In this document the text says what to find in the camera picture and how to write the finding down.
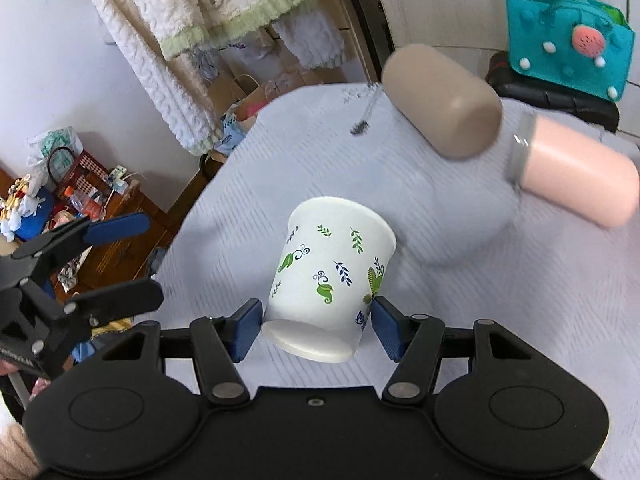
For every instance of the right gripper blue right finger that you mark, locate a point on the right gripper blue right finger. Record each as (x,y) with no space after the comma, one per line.
(414,345)

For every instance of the tan cylindrical cup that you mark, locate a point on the tan cylindrical cup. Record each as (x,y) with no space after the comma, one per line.
(458,113)

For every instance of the teal felt handbag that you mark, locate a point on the teal felt handbag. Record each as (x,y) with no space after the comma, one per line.
(582,45)

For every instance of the white plastic bag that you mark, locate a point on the white plastic bag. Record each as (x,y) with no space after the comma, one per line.
(42,145)

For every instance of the cream fleece robe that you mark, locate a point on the cream fleece robe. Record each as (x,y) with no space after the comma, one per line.
(176,89)

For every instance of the brown paper bag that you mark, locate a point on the brown paper bag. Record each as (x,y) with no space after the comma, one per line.
(237,101)

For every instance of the pink bottle with strap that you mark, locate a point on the pink bottle with strap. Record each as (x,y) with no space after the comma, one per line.
(566,168)

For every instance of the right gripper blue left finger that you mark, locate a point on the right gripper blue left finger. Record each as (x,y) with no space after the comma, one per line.
(218,345)

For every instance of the grey patterned tablecloth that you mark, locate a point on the grey patterned tablecloth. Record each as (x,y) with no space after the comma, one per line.
(469,245)

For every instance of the red checkered basket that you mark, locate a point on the red checkered basket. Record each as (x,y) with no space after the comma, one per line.
(84,174)

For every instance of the white leaf-print paper cup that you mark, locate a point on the white leaf-print paper cup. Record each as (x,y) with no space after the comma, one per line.
(332,266)

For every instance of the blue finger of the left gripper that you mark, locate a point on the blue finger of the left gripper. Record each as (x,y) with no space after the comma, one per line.
(70,239)
(117,301)

